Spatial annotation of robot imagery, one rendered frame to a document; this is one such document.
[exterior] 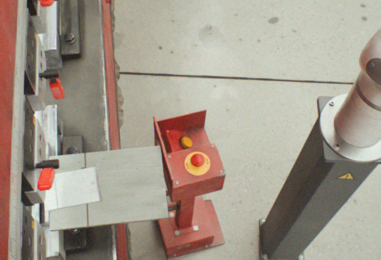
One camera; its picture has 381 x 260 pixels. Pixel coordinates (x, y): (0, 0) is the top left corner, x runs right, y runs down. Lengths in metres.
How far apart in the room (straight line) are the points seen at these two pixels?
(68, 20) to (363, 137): 0.90
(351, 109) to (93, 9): 0.85
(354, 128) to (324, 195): 0.34
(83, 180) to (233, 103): 1.38
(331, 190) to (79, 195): 0.70
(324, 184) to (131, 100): 1.27
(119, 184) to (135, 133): 1.19
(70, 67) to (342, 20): 1.75
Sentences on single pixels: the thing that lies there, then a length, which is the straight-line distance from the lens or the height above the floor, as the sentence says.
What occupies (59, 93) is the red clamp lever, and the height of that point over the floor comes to 1.18.
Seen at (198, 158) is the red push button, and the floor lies 0.81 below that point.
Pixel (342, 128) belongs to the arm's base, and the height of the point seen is 1.04.
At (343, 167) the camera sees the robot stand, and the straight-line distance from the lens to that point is 1.37.
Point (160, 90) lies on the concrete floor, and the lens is 2.51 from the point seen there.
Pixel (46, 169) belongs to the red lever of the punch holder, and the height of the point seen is 1.28.
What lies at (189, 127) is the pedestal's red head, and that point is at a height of 0.73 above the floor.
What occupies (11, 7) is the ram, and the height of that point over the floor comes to 1.44.
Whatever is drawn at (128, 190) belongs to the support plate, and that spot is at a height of 1.00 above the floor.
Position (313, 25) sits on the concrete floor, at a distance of 2.85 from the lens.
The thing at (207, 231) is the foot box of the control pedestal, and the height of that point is 0.12.
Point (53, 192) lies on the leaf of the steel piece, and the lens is 1.23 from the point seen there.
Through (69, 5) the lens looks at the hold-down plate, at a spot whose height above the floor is 0.90.
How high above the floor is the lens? 2.12
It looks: 61 degrees down
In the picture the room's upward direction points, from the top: 4 degrees clockwise
